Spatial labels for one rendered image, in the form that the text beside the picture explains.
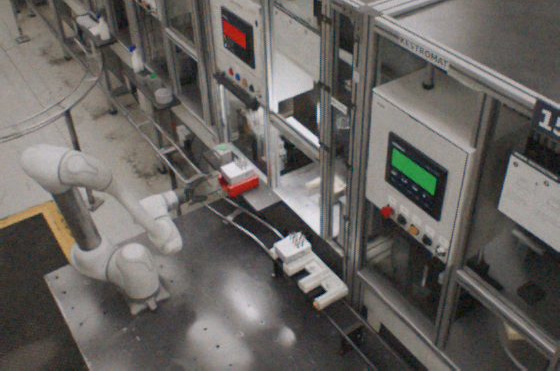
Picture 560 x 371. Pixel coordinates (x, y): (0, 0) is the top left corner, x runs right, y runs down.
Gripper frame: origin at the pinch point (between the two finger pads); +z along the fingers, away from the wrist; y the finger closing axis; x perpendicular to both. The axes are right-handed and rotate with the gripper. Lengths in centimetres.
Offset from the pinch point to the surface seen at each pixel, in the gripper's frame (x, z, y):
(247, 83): 3.0, 22.6, 43.7
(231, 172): -1.2, 8.6, 2.5
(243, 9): 2, 23, 79
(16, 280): 96, -93, -98
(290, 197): -22.1, 27.6, -7.7
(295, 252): -54, 9, -6
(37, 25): 444, 22, -100
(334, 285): -74, 14, -12
